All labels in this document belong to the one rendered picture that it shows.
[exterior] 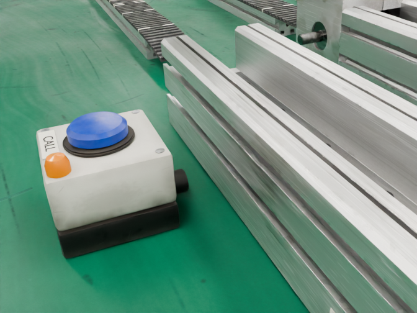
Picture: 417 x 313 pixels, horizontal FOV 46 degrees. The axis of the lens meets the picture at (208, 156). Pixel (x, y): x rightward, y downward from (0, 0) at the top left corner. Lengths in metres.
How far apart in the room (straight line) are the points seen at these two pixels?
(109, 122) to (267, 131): 0.11
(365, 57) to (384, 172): 0.21
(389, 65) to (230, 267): 0.26
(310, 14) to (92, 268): 0.38
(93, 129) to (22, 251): 0.10
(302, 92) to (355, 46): 0.15
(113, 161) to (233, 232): 0.09
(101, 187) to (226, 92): 0.10
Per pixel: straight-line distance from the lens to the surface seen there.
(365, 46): 0.51
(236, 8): 0.87
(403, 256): 0.20
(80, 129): 0.33
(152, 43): 0.63
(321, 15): 0.57
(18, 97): 0.61
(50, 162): 0.30
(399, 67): 0.47
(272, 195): 0.28
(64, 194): 0.31
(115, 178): 0.31
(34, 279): 0.33
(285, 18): 0.70
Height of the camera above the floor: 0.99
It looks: 30 degrees down
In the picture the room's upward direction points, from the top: 4 degrees counter-clockwise
